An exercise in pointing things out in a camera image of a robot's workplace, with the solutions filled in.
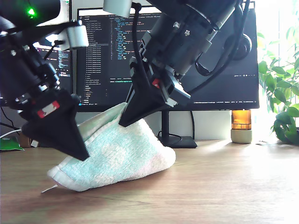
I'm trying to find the thin black coiled cable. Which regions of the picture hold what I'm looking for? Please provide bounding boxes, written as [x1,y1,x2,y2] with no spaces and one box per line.
[157,130,183,143]

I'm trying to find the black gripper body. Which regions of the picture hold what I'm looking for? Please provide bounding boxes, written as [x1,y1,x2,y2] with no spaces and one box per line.
[137,4,218,107]
[0,38,79,128]

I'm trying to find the green packet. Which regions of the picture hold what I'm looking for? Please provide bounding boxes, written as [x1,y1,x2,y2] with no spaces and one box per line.
[0,136,25,151]

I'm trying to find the brown cardboard box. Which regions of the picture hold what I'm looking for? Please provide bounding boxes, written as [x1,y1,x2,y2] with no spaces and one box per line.
[18,133,32,148]

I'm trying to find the pale green pink tea towel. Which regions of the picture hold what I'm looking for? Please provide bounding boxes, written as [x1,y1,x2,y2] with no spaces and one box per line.
[41,102,176,194]

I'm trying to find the large black computer monitor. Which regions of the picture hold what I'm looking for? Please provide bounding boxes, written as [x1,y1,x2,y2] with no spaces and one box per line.
[76,2,260,150]

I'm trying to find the white cable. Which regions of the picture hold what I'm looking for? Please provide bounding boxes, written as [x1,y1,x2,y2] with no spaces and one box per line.
[0,128,22,139]

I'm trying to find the black headphones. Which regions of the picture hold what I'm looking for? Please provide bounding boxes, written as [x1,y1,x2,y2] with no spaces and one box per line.
[224,34,253,61]

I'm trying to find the potted green leafy plant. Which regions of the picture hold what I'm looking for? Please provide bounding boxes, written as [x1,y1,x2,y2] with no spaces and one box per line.
[256,0,299,144]

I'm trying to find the amber glass bottle pale base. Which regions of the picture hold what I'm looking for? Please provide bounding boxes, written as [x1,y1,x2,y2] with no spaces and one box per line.
[230,109,253,144]

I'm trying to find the smaller black computer monitor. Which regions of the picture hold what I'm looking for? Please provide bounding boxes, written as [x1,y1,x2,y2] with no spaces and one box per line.
[32,0,74,96]

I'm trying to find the black monitor power cable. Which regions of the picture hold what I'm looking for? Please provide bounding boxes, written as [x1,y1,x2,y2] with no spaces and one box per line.
[190,111,196,140]

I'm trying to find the black hanging cable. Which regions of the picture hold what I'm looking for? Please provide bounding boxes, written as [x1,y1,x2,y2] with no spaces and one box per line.
[0,107,18,130]

